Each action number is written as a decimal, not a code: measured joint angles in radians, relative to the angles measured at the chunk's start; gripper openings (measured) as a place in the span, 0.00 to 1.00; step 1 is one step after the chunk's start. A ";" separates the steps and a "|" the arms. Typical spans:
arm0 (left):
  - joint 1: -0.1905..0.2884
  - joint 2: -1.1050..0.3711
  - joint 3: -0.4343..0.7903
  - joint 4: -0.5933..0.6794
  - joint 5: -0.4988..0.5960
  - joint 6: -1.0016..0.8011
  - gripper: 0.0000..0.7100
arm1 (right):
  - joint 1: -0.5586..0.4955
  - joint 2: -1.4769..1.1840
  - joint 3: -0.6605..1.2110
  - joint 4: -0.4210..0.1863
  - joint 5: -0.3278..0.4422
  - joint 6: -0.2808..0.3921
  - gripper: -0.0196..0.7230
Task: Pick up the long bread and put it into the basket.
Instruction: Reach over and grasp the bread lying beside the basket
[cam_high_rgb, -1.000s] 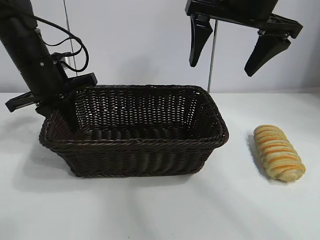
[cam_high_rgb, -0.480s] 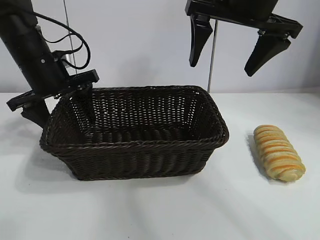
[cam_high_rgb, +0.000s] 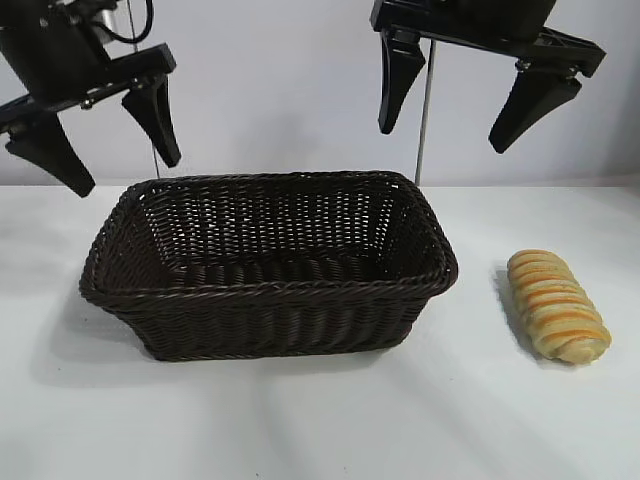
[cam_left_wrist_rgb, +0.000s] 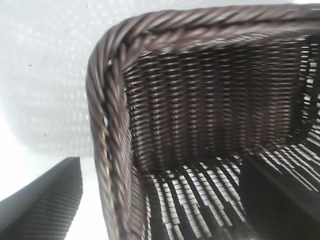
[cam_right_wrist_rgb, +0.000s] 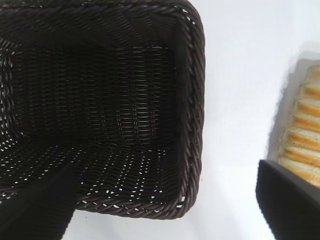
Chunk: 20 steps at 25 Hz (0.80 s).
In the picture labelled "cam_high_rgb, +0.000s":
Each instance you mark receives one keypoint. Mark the dark brown wicker basket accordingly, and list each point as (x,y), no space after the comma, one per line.
(270,325)

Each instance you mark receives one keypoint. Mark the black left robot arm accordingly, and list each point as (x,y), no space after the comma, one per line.
(102,17)

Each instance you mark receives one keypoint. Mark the long striped bread loaf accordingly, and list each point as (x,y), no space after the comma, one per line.
(555,305)

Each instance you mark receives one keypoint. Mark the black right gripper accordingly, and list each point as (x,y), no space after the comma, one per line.
(465,20)

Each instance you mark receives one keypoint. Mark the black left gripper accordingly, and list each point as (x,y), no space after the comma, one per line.
(55,65)

